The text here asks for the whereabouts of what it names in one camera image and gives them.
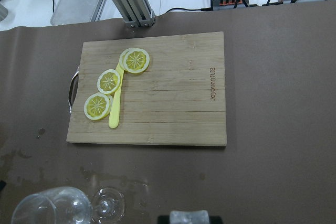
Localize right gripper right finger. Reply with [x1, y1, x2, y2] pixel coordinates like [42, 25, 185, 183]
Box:
[209, 216, 222, 224]

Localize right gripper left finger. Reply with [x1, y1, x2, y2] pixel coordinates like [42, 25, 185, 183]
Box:
[157, 215, 170, 224]

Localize clear wine glass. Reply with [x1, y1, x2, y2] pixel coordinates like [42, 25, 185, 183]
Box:
[11, 186, 125, 223]

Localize yellow plastic knife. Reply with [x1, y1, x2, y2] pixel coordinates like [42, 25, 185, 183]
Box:
[108, 64, 124, 129]

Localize wooden cutting board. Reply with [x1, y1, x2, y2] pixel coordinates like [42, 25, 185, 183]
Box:
[67, 32, 227, 146]

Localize middle lemon slice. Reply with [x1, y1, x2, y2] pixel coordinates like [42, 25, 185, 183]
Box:
[97, 69, 121, 94]

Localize clear plastic food container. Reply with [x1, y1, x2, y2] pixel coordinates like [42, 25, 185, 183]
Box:
[50, 0, 103, 26]

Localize lemon slice near handle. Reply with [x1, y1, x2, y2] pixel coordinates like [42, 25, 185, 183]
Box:
[83, 92, 113, 121]

